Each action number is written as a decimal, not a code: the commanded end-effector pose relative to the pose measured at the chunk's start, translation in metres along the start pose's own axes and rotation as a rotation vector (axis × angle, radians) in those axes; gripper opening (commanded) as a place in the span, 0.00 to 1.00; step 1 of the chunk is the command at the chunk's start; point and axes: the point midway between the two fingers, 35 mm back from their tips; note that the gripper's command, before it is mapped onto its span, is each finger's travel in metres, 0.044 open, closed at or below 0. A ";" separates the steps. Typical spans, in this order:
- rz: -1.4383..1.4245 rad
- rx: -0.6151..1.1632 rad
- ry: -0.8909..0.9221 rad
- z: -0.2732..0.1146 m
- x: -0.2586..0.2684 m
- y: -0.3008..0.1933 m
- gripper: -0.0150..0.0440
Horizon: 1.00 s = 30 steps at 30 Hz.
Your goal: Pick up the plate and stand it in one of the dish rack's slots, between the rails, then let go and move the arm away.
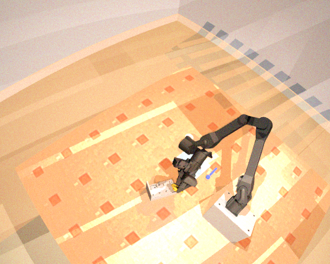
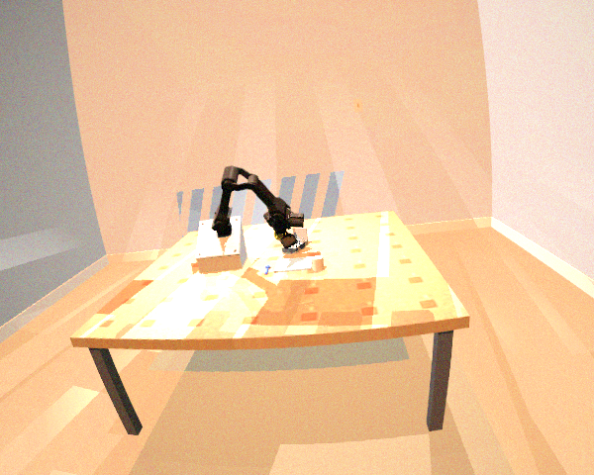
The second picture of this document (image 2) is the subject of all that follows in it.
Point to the white dish rack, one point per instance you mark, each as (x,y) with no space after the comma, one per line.
(302,240)

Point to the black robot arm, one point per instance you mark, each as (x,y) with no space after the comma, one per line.
(278,211)

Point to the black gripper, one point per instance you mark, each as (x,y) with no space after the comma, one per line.
(288,239)

